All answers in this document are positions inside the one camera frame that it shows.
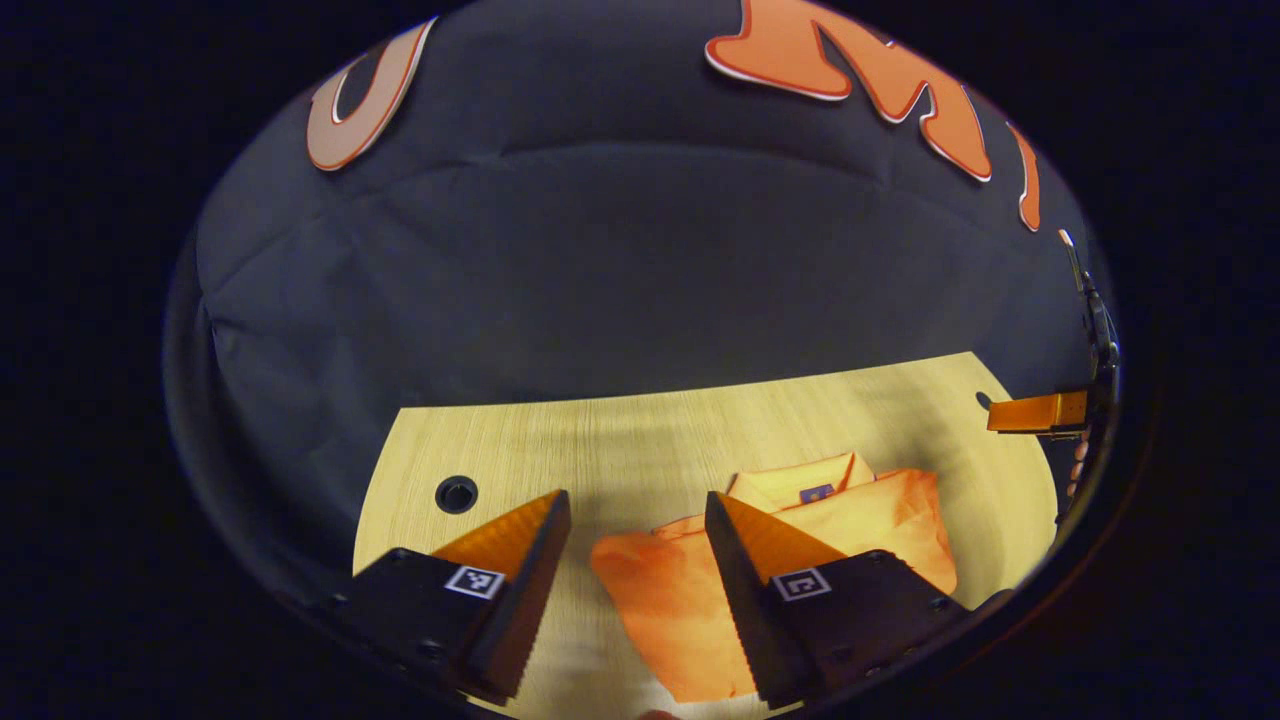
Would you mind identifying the black backdrop cloth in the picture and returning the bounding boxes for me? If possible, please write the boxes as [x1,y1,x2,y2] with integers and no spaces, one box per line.
[165,0,1116,621]

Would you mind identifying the yellow T-shirt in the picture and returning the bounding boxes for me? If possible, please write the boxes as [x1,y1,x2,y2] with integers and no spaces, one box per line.
[590,452,958,704]

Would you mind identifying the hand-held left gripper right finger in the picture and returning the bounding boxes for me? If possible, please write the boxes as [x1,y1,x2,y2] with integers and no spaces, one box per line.
[704,490,976,713]

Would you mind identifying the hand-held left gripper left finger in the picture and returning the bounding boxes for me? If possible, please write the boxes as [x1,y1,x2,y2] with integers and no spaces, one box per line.
[320,489,573,706]

